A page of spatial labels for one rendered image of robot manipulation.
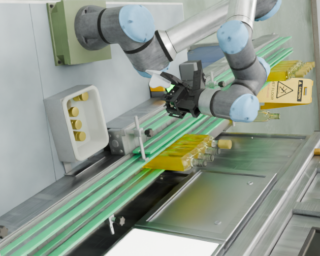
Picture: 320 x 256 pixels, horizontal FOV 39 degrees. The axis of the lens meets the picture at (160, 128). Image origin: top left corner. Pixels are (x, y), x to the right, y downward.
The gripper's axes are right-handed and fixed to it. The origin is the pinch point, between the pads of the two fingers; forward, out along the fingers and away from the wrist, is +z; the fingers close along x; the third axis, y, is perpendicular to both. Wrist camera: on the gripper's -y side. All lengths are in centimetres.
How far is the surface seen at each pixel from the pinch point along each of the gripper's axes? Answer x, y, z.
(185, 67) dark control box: 42, -53, 41
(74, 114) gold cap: 1.9, 16.0, 25.5
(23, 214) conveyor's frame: 7, 51, 18
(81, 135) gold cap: 9.4, 18.7, 24.8
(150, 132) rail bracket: 17.2, 5.2, 7.5
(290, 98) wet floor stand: 251, -237, 113
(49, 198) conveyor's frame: 11.0, 42.5, 18.6
